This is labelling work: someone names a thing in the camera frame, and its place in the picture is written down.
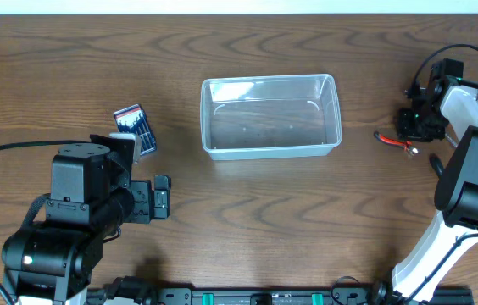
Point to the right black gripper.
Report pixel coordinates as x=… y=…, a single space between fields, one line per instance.
x=411 y=125

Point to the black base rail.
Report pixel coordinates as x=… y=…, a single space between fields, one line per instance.
x=134 y=291

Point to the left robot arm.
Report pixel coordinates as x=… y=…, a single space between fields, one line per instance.
x=60 y=242

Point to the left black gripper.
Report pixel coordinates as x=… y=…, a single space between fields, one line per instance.
x=141 y=202

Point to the blue screwdriver bit set case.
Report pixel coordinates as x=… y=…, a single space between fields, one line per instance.
x=134 y=120

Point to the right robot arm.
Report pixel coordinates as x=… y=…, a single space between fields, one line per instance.
x=448 y=101

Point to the red handled pliers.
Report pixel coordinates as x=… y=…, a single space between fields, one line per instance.
x=407 y=146

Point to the black yellow screwdriver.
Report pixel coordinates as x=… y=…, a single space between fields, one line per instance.
x=436 y=164

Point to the silver double ring wrench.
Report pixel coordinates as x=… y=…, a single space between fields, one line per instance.
x=452 y=142

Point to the clear plastic container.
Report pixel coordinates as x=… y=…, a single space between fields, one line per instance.
x=275 y=116

